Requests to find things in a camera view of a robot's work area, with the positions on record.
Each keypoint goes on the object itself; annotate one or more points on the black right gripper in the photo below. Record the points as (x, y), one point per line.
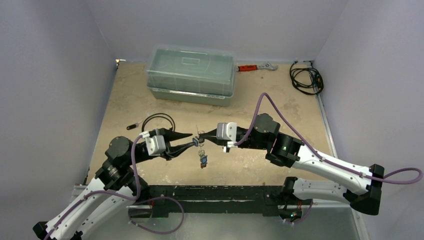
(222, 142)

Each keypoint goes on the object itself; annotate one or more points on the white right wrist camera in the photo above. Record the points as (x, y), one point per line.
(227, 132)

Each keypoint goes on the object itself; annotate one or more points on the metal keyring plate with keys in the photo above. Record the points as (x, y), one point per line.
(199, 143)

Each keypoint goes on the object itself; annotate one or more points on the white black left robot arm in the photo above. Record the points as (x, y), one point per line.
(115, 186)

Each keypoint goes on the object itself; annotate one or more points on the red handled adjustable wrench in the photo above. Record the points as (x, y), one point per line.
(254, 67)

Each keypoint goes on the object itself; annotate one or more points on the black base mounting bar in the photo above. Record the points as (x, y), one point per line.
(267, 200)

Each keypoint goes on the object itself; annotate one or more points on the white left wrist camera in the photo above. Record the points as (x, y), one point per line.
(155, 144)

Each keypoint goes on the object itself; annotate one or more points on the green clear-lid storage box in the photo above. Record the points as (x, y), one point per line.
(191, 74)

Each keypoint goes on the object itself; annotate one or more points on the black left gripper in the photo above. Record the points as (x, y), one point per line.
(170, 135)

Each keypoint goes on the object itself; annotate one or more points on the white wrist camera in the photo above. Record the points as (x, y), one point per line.
(227, 132)
(155, 144)

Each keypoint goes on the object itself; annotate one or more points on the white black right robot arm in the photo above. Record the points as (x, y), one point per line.
(343, 182)

